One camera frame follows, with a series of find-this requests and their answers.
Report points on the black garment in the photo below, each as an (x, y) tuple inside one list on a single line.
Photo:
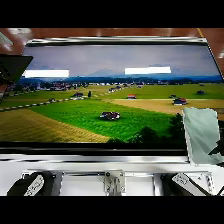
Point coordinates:
[(12, 66)]

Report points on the silver frame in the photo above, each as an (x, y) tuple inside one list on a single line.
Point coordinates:
[(83, 165)]

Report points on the green T-shirt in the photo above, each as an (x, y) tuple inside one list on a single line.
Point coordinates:
[(202, 133)]

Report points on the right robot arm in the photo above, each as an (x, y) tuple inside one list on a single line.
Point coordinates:
[(176, 186)]

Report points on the white garment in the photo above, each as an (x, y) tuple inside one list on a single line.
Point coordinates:
[(188, 144)]

